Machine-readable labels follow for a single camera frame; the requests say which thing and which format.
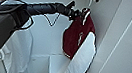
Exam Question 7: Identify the white shirt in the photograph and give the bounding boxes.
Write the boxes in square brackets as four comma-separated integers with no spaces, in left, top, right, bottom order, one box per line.
[0,23,37,73]

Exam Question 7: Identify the white wardrobe body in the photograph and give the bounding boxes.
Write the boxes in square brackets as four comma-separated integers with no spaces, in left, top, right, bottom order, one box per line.
[0,0,122,73]

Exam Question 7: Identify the white wardrobe door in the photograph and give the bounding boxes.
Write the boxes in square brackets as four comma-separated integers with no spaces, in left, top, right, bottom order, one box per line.
[88,0,132,73]

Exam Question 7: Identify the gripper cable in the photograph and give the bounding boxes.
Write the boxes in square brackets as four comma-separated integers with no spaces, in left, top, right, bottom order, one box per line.
[42,10,62,29]

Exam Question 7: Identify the red white jacket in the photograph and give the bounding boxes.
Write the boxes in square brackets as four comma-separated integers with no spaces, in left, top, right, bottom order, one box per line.
[57,5,103,73]

